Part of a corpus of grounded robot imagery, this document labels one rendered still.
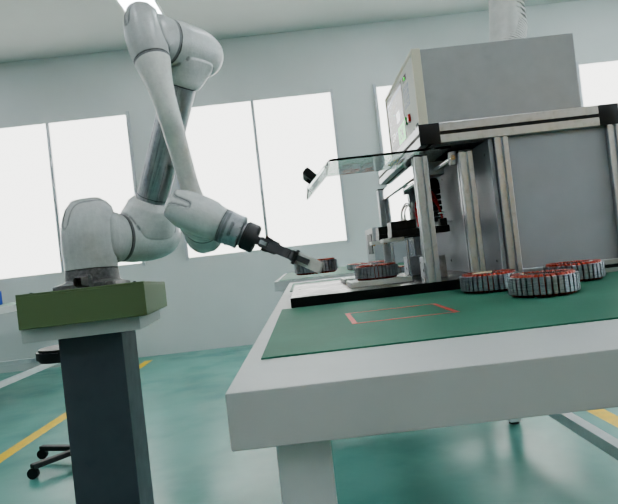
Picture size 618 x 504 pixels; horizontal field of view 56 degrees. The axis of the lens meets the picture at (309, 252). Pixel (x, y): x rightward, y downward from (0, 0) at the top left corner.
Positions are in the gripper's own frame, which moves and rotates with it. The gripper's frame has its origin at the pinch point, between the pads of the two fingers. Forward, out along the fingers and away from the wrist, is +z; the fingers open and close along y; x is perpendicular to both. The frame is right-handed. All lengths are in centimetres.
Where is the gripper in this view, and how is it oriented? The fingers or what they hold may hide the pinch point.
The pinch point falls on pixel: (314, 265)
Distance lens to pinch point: 149.7
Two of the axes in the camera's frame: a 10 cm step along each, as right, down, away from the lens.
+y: 0.1, -0.1, -10.0
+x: 4.0, -9.2, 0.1
